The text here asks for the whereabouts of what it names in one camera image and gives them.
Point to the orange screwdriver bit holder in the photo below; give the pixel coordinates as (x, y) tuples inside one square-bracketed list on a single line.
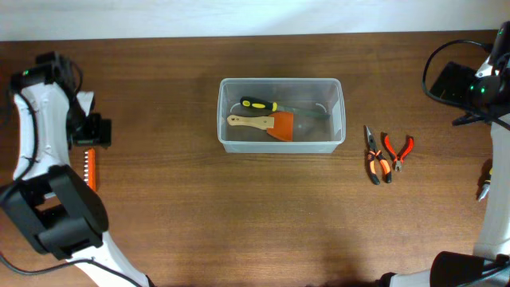
[(90, 168)]

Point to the file black yellow handle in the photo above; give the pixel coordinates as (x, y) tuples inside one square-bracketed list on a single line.
[(252, 102)]

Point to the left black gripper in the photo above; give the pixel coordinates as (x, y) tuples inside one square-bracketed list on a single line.
[(100, 132)]

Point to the small red cutting pliers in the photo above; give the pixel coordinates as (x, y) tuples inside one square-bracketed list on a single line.
[(398, 158)]

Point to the clear plastic container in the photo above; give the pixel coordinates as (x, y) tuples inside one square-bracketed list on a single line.
[(310, 134)]

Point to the long nose pliers orange black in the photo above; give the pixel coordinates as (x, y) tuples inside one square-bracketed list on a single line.
[(375, 154)]

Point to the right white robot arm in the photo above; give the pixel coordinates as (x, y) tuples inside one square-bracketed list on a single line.
[(483, 95)]

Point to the screwdriver black yellow handle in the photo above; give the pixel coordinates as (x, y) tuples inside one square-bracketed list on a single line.
[(485, 185)]

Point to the orange scraper wooden handle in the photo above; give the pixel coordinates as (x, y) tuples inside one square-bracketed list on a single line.
[(279, 125)]

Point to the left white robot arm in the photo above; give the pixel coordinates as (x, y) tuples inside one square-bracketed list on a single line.
[(52, 199)]

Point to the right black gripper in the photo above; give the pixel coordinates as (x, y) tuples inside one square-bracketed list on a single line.
[(461, 76)]

